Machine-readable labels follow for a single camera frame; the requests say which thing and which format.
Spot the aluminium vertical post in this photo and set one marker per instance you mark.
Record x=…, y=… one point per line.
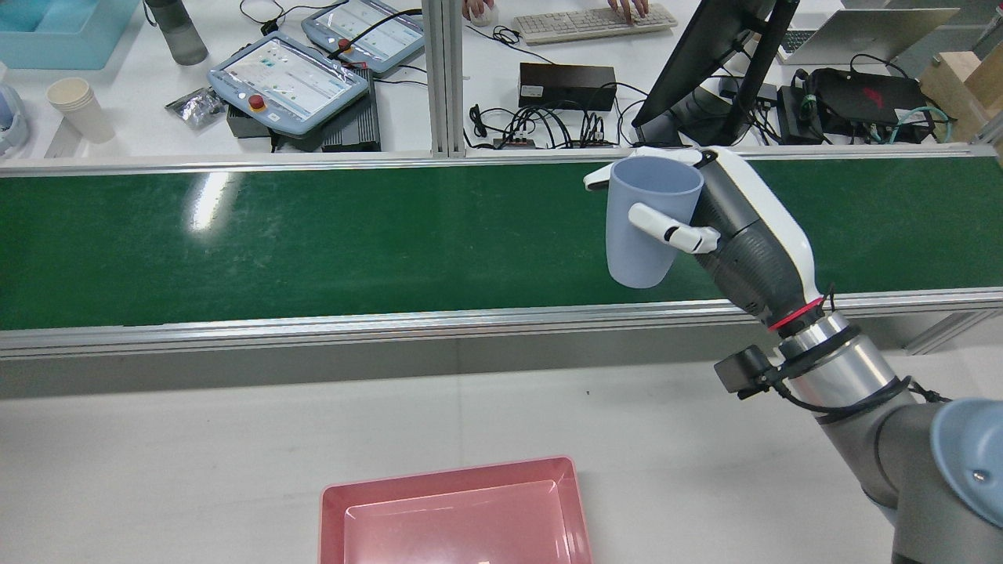
x=443, y=78

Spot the dark drinking bottle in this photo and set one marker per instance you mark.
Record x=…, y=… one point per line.
x=179, y=35

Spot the clear plastic bag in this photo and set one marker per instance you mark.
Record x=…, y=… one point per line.
x=196, y=106

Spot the black power adapter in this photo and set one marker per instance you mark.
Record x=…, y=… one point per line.
x=795, y=113

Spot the black pouch red logo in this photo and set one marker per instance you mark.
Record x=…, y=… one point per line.
x=870, y=98

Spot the white keyboard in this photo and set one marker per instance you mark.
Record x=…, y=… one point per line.
x=588, y=23

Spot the green conveyor belt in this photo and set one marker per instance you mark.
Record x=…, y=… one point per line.
x=353, y=243

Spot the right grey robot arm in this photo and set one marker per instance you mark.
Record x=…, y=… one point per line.
x=901, y=446

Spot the black rectangular device box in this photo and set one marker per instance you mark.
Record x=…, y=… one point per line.
x=568, y=84

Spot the wooden box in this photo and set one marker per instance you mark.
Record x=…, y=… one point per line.
x=960, y=86

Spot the light blue plastic bin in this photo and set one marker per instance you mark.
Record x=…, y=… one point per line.
x=63, y=31

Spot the pink plastic box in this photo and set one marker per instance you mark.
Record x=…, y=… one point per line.
x=462, y=517

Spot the large grey teach pendant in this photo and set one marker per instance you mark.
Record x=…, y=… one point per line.
x=290, y=82

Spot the small grey teach pendant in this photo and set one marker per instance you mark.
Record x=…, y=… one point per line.
x=368, y=31

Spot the silver laptop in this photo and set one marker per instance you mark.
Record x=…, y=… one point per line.
x=870, y=35

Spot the paper cup stack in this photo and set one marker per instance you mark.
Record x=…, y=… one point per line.
x=82, y=110

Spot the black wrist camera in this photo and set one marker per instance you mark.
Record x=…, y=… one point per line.
x=740, y=370

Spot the black computer monitor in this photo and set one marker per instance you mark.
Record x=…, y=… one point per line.
x=705, y=63

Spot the person's hand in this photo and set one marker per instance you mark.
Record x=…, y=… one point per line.
x=476, y=6
x=631, y=6

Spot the white computer mouse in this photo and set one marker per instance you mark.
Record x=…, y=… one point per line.
x=483, y=17

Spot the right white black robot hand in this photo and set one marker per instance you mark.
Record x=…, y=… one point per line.
x=752, y=251

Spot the blue plastic cup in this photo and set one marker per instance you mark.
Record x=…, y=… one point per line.
x=639, y=251

